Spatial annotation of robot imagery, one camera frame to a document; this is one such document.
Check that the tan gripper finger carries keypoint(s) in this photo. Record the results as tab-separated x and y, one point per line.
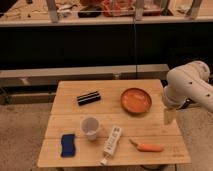
169	116

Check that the white squeeze bottle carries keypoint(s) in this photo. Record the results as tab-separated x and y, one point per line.
111	144

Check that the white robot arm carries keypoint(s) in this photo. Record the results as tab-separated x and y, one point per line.
189	81

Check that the orange ceramic bowl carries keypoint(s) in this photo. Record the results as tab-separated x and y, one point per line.
135	101

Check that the orange carrot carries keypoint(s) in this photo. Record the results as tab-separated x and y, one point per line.
146	147

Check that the wooden table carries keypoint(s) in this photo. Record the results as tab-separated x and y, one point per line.
149	128

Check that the black striped box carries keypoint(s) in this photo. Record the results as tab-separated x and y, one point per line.
88	98

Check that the clear plastic cup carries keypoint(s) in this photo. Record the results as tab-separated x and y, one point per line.
90	127

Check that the blue sponge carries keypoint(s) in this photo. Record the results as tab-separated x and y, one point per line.
68	145

